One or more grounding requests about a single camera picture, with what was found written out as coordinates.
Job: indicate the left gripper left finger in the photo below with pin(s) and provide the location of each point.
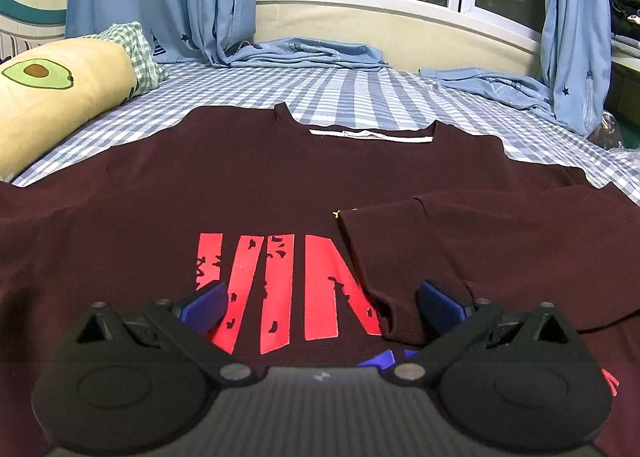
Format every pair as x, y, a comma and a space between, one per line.
184, 325

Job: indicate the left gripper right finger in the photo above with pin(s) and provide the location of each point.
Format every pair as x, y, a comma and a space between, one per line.
460, 326

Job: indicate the maroon printed sweater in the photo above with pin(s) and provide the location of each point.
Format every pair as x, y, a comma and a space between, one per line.
323, 239

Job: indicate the blue checkered bed sheet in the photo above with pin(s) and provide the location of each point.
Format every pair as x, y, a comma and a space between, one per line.
387, 100

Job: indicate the green checkered pillow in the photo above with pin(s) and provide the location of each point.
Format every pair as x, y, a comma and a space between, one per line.
149, 75

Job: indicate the yellow avocado print quilt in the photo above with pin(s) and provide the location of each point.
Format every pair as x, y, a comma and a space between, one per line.
54, 89

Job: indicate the right blue star curtain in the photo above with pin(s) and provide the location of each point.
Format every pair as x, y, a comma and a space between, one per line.
575, 61

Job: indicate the teal white headboard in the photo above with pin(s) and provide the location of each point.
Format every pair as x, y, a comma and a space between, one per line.
25, 27

